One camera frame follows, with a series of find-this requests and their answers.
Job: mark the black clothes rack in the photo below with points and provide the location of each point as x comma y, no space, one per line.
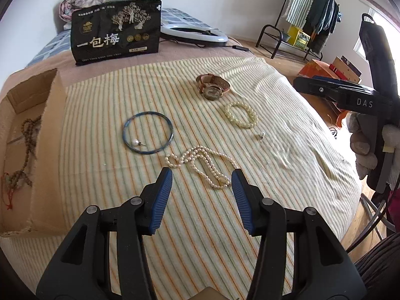
265,28

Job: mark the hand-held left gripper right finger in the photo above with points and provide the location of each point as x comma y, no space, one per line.
242,197

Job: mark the blue bangle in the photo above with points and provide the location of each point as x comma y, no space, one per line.
125,126

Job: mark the window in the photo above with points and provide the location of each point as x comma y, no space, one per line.
379,18

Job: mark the orange stool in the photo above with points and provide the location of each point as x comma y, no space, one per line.
339,117

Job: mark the orange floral box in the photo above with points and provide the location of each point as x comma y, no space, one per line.
315,68

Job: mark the person's right hand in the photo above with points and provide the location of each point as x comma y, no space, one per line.
362,143

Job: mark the pearl stud earring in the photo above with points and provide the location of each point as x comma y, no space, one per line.
135,142
262,135

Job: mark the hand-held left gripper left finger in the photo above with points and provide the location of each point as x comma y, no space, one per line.
162,193

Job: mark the yellow box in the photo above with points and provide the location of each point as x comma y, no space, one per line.
297,36

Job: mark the hanging dark clothes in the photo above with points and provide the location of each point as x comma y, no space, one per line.
323,15

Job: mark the black snack bag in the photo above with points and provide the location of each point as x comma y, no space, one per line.
115,34

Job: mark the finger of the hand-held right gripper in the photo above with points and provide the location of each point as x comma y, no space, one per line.
315,89
331,81

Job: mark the cardboard box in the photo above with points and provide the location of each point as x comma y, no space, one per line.
51,162

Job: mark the striped hanging towel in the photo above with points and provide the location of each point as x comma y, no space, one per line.
301,3

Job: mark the metal chair legs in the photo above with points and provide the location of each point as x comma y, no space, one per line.
372,212

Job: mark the dark ribbed cloth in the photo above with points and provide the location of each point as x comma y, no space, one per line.
381,268

